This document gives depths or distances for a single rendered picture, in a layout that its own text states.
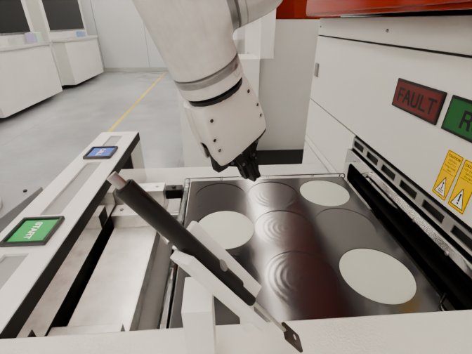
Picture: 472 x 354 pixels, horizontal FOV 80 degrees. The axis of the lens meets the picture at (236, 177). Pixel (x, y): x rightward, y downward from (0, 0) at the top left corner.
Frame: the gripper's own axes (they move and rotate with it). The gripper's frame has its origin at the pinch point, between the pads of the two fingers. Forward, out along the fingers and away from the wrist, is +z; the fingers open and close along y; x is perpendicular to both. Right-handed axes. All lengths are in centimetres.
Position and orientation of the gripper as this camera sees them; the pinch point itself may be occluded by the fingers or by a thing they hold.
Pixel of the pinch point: (248, 168)
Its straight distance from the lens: 46.7
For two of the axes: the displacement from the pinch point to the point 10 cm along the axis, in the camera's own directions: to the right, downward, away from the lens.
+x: 6.4, 3.7, -6.7
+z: 3.2, 6.6, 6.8
